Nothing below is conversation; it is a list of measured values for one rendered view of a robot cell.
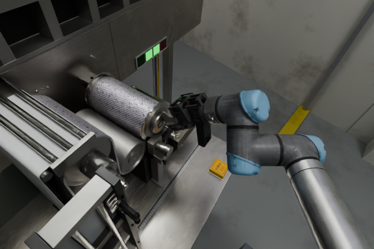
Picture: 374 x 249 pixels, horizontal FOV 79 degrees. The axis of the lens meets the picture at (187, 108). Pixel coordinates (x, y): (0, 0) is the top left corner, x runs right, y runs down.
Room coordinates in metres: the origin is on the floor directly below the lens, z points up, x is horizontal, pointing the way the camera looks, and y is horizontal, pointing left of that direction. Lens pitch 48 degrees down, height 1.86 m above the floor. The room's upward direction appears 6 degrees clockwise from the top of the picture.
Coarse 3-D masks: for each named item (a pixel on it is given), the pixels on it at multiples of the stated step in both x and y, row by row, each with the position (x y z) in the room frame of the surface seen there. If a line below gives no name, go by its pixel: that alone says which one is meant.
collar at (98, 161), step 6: (96, 150) 0.29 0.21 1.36; (90, 156) 0.26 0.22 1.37; (96, 156) 0.27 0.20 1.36; (102, 156) 0.27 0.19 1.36; (84, 162) 0.25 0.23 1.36; (90, 162) 0.25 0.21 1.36; (96, 162) 0.25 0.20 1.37; (102, 162) 0.25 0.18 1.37; (108, 162) 0.25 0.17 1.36; (114, 162) 0.26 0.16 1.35; (84, 168) 0.24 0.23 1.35; (90, 168) 0.24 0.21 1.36; (96, 168) 0.24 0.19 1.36; (108, 168) 0.24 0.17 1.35; (114, 168) 0.26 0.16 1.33; (84, 174) 0.23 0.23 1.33; (90, 174) 0.23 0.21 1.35
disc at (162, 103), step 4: (156, 104) 0.49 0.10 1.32; (160, 104) 0.51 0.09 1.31; (164, 104) 0.53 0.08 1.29; (152, 108) 0.48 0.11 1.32; (156, 108) 0.49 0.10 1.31; (152, 112) 0.47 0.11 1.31; (148, 116) 0.45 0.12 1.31; (144, 120) 0.44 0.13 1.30; (144, 124) 0.43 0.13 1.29; (144, 128) 0.43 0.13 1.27; (144, 132) 0.43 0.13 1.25; (144, 136) 0.43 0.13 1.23
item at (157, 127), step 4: (160, 112) 0.50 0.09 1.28; (156, 116) 0.48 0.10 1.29; (160, 116) 0.48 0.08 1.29; (152, 120) 0.46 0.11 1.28; (156, 120) 0.46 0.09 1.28; (160, 120) 0.48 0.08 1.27; (152, 124) 0.45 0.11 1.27; (156, 124) 0.46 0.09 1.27; (160, 124) 0.47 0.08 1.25; (164, 124) 0.49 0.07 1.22; (152, 128) 0.44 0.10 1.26; (156, 128) 0.46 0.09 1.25; (160, 128) 0.47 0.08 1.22; (156, 132) 0.45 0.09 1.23
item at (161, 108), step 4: (92, 88) 0.57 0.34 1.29; (160, 108) 0.50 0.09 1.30; (164, 108) 0.52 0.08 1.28; (156, 112) 0.48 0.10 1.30; (152, 116) 0.46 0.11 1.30; (148, 120) 0.45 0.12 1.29; (148, 124) 0.44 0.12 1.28; (148, 128) 0.44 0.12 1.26; (148, 132) 0.44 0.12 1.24; (152, 132) 0.46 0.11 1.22; (148, 136) 0.44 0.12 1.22
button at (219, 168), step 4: (216, 160) 0.55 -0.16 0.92; (220, 160) 0.55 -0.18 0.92; (216, 164) 0.53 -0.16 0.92; (220, 164) 0.53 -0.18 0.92; (224, 164) 0.53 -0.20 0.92; (212, 168) 0.51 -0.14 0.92; (216, 168) 0.51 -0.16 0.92; (220, 168) 0.51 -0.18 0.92; (224, 168) 0.51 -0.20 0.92; (212, 172) 0.49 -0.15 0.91; (216, 172) 0.49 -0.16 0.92; (220, 172) 0.49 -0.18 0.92; (224, 172) 0.49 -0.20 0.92; (220, 176) 0.48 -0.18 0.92
